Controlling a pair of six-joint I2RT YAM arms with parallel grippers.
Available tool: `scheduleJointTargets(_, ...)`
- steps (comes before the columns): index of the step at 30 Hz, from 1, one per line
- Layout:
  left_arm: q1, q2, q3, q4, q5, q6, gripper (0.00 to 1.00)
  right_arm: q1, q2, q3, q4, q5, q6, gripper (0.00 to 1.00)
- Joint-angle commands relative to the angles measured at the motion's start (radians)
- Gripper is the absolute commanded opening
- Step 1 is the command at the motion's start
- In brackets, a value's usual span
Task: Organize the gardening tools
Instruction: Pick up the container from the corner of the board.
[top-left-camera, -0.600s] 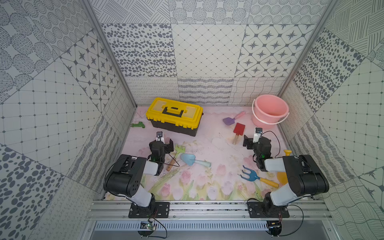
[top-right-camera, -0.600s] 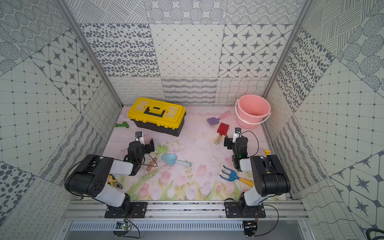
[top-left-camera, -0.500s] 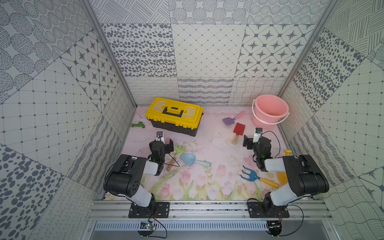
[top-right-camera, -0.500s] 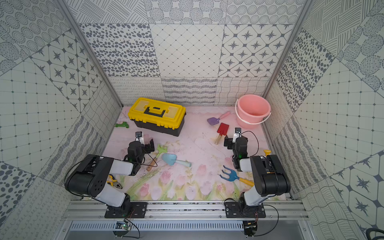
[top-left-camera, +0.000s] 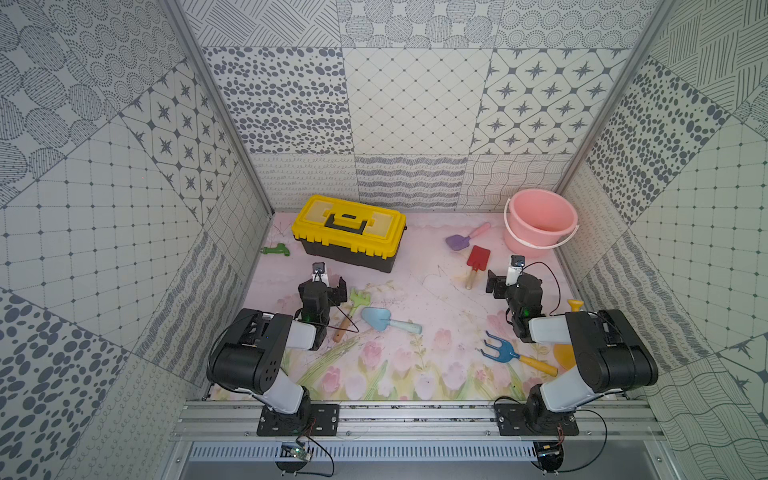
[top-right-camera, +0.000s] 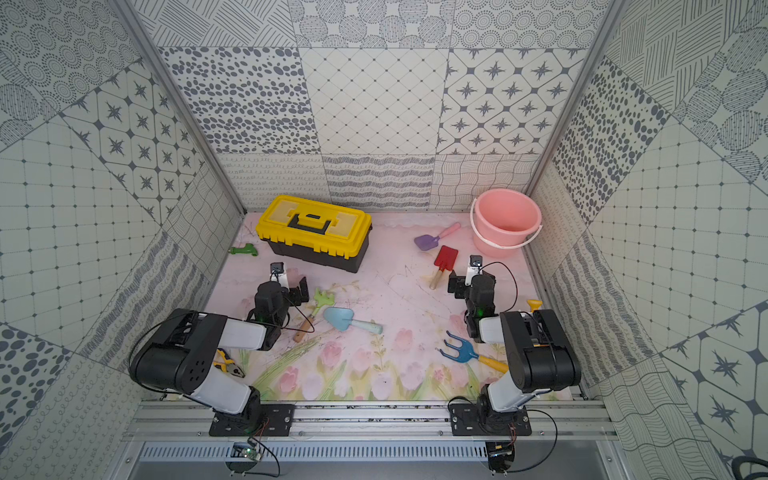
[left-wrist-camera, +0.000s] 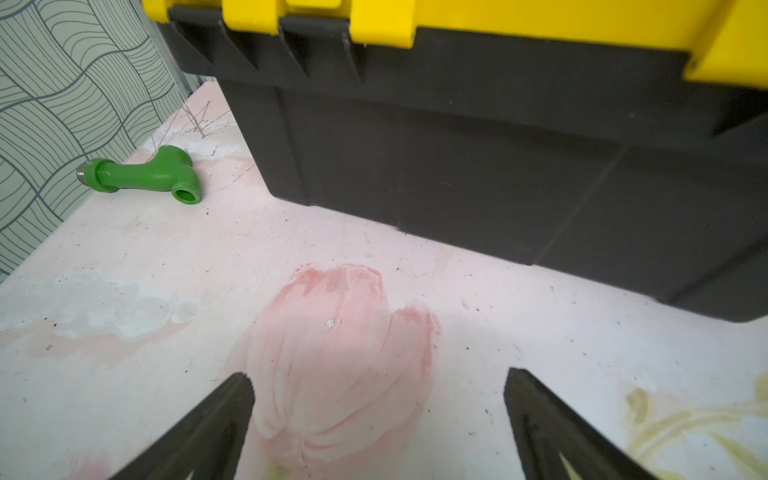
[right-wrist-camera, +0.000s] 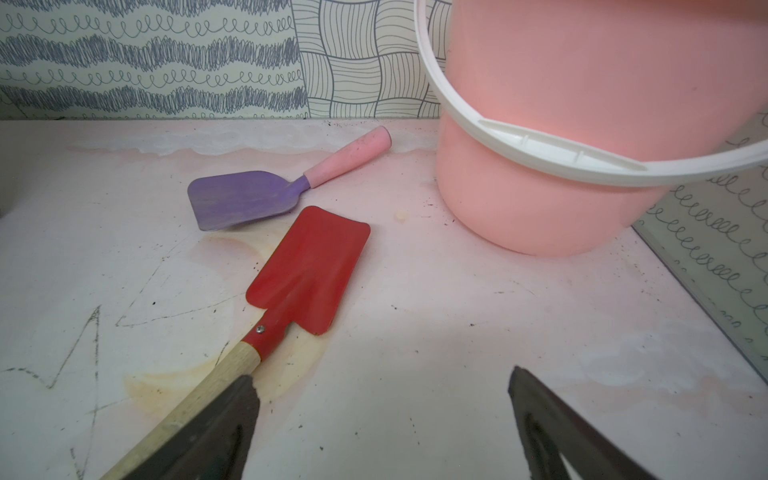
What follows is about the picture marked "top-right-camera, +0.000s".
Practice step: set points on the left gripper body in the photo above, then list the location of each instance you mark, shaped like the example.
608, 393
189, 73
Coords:
298, 291

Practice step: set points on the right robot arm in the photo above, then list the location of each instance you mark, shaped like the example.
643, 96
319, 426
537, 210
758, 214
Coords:
529, 348

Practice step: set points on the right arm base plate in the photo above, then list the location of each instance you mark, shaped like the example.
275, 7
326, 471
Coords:
489, 420

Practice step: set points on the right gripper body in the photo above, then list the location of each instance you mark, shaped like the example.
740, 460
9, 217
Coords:
457, 282

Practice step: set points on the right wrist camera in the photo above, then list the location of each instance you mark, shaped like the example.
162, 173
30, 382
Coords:
475, 265

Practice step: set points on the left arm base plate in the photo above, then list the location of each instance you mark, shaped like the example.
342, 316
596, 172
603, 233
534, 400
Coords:
269, 420

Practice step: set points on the purple shovel pink handle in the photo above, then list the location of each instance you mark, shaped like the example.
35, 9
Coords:
428, 242

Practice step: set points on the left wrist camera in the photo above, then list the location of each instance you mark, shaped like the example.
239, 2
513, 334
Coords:
278, 274

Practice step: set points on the yellow watering can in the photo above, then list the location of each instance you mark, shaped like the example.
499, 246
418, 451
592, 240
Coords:
534, 305

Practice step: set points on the green toy tool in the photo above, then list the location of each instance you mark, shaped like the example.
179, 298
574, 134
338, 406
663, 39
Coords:
247, 249

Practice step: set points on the green rake wooden handle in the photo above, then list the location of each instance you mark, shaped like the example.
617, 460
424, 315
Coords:
322, 299

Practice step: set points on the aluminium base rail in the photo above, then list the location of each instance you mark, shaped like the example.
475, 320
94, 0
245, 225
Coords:
368, 420

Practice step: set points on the pink plastic bucket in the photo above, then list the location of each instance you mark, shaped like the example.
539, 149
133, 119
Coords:
504, 221

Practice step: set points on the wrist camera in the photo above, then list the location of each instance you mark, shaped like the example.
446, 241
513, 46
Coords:
278, 274
475, 265

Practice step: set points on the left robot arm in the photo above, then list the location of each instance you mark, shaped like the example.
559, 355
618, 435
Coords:
180, 354

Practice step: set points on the yellow and black toolbox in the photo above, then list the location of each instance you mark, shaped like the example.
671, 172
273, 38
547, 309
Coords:
316, 232

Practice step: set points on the red shovel wooden handle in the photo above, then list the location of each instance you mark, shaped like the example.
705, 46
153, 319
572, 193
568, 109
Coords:
444, 261

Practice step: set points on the light blue trowel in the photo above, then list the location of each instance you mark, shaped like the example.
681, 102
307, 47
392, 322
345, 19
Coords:
343, 318

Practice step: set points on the blue fork yellow handle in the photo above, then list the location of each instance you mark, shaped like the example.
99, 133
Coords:
463, 352

